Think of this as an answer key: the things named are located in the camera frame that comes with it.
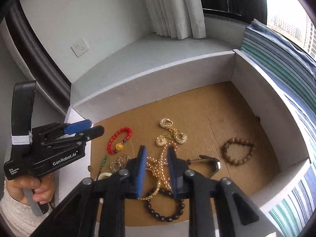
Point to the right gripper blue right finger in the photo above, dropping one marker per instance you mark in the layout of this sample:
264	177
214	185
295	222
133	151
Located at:
176	170

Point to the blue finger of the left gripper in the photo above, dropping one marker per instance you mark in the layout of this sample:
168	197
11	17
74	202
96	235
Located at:
77	127
89	134

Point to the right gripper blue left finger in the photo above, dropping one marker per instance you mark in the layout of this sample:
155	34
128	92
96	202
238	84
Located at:
139	170

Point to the gold bangle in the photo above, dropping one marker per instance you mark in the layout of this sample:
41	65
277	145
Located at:
153	193

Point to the silver ring chain jewelry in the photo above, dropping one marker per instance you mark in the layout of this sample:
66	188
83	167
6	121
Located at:
119	163

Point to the pale green jade bangle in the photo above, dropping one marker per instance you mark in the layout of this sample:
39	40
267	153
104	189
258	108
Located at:
104	175

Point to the green bead pendant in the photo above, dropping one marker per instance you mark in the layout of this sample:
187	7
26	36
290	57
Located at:
103	163

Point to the white fleece sleeve forearm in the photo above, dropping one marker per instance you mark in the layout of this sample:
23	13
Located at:
19	217

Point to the person left hand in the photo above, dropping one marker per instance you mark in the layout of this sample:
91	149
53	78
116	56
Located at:
44	188

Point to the white cardboard box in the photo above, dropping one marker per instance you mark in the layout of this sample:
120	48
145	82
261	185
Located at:
211	98

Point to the blue striped bed sheet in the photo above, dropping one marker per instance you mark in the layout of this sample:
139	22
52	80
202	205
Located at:
293	71

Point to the white wall socket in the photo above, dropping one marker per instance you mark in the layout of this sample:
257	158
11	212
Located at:
80	47

